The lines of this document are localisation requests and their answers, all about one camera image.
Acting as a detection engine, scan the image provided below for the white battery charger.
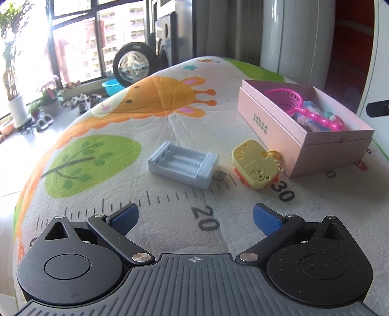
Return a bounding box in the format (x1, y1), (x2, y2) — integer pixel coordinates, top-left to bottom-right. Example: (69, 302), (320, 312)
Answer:
(148, 141), (227, 190)

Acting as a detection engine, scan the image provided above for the blue plastic basin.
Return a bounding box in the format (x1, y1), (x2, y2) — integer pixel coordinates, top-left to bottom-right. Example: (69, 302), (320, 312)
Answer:
(102, 78), (125, 96)

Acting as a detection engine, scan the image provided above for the pink cardboard box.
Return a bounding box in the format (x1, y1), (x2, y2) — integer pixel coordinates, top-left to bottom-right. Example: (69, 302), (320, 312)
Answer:
(237, 80), (374, 178)

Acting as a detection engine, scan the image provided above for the colourful play mat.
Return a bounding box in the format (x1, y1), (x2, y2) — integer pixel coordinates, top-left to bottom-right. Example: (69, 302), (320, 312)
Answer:
(13, 57), (388, 315)

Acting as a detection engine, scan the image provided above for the flower pot with plant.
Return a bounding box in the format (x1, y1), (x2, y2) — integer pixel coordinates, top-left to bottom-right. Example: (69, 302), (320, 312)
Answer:
(40, 78), (63, 116)

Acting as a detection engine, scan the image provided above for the pink plastic basket scoop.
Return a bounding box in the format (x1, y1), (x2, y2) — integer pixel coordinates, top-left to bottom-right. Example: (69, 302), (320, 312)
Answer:
(265, 88), (344, 132)

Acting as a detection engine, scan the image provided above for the white plant pot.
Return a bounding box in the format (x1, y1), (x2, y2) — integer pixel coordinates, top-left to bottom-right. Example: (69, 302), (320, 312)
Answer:
(9, 95), (31, 128)

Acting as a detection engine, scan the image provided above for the yellow duck keychain toy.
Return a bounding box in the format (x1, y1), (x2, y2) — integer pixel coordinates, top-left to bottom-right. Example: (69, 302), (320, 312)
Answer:
(231, 140), (283, 191)

